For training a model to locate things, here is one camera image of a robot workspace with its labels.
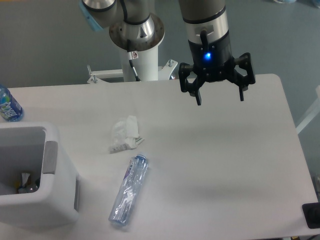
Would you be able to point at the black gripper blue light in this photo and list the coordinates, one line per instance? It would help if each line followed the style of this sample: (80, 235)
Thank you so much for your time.
(212, 57)

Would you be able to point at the white paper trash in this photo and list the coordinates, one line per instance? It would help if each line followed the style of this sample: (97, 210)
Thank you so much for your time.
(125, 135)

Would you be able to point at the clear plastic bottle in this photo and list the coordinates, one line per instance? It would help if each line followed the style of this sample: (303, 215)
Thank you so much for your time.
(129, 190)

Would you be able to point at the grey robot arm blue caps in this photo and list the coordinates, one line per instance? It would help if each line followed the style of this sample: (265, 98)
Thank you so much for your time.
(209, 16)

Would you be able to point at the white trash can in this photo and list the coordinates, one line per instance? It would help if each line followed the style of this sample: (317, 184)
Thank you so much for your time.
(35, 148)

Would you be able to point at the trash inside the can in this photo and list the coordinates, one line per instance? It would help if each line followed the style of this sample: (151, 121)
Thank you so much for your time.
(27, 185)

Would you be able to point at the black device at table edge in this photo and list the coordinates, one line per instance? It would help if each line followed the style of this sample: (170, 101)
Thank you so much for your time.
(311, 213)

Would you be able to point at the blue labelled drink bottle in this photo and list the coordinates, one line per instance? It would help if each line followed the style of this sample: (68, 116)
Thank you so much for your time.
(10, 109)

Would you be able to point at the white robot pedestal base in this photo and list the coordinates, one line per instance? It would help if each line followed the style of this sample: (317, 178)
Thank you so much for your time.
(138, 46)

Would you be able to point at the white frame at right edge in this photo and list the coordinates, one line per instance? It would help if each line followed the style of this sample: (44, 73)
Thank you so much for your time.
(309, 114)

